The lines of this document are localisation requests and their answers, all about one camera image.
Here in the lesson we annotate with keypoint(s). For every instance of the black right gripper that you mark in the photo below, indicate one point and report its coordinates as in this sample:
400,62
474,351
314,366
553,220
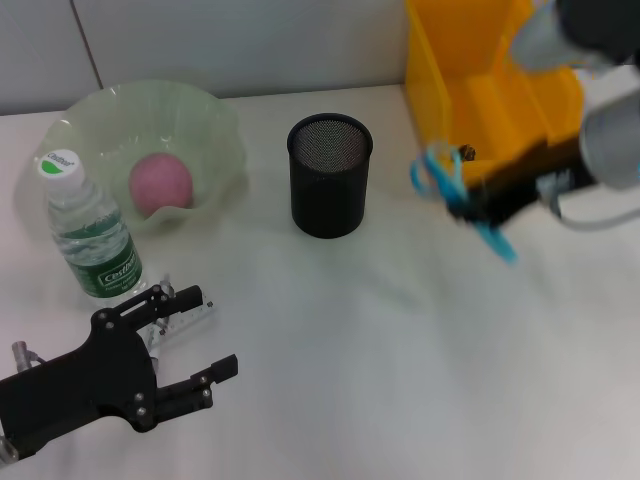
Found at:
530,180

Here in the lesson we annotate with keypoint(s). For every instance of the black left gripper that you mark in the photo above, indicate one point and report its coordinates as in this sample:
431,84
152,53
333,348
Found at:
95,385

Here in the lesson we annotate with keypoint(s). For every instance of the blue scissors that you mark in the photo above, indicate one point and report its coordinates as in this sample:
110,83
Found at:
450,185

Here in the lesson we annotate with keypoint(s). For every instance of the clear plastic ruler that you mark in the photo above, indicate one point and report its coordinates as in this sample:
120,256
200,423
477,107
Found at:
200,312

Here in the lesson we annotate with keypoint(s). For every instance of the silver ballpoint pen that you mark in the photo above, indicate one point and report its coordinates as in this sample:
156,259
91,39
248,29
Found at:
165,286

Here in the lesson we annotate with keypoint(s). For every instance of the green plastic wrapper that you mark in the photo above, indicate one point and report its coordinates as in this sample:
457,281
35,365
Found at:
469,150

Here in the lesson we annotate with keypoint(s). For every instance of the clear water bottle green label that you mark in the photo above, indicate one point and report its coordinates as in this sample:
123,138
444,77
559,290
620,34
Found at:
110,275

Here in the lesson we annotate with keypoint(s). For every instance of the pink peach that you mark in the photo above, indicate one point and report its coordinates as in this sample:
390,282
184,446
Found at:
161,185

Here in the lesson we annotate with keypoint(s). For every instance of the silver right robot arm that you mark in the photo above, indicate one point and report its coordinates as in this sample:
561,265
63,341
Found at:
610,145

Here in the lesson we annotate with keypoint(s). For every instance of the black mesh pen cup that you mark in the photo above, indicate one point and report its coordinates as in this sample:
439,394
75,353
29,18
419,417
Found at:
330,200

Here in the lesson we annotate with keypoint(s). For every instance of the pale green wavy fruit bowl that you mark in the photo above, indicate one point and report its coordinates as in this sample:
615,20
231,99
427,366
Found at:
150,115

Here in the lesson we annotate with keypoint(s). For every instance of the yellow plastic storage bin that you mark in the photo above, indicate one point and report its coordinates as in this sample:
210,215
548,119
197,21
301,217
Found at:
430,75

